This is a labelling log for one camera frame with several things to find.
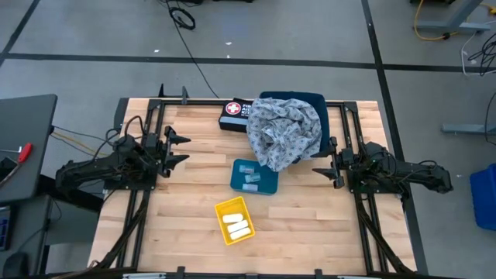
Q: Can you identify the black cable bundle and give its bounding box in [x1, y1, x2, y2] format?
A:
[467, 33, 496, 77]

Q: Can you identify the blue plastic crate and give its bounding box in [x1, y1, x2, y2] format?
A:
[469, 162, 496, 232]

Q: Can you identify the grey desk foot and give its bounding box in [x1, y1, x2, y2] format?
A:
[441, 122, 496, 136]

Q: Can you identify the black first aid kit pouch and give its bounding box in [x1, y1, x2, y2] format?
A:
[218, 97, 255, 133]

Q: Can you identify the grey patterned hospital gown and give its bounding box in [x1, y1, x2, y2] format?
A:
[246, 96, 323, 173]

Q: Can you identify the black computer mouse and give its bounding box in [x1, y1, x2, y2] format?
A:
[2, 251, 30, 278]

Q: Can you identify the black floor cable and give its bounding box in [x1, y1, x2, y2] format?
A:
[166, 0, 220, 99]

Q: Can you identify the teal plastic tray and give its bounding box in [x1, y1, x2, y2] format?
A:
[229, 158, 280, 196]

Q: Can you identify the black smartphone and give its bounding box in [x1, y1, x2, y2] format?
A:
[0, 157, 20, 187]

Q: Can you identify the white floor cable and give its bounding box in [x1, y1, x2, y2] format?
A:
[460, 33, 496, 77]

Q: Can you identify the yellow floor cable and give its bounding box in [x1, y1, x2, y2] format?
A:
[412, 0, 496, 42]

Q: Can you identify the grey side table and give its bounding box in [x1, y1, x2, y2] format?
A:
[0, 94, 58, 205]

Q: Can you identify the yellow slotted plastic basket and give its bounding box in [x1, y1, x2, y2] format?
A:
[214, 195, 257, 246]

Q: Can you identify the red handled screwdriver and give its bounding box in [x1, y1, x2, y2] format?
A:
[17, 142, 34, 164]

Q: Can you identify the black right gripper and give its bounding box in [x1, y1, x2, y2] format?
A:
[310, 135, 356, 191]

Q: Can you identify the black metal table frame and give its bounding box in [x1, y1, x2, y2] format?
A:
[92, 83, 418, 279]

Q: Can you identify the navy fabric storage bin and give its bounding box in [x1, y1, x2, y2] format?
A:
[258, 91, 331, 164]

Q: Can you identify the grey desk leg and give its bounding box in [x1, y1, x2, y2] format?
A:
[416, 0, 491, 34]

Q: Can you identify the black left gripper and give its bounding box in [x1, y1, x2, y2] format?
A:
[145, 124, 192, 179]

